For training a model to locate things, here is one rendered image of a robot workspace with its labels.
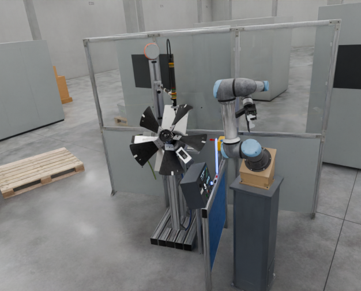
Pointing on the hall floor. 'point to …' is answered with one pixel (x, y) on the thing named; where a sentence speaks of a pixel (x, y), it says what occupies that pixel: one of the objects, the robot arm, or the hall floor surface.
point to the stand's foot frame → (161, 237)
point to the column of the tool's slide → (158, 120)
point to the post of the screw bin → (199, 231)
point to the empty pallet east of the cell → (36, 171)
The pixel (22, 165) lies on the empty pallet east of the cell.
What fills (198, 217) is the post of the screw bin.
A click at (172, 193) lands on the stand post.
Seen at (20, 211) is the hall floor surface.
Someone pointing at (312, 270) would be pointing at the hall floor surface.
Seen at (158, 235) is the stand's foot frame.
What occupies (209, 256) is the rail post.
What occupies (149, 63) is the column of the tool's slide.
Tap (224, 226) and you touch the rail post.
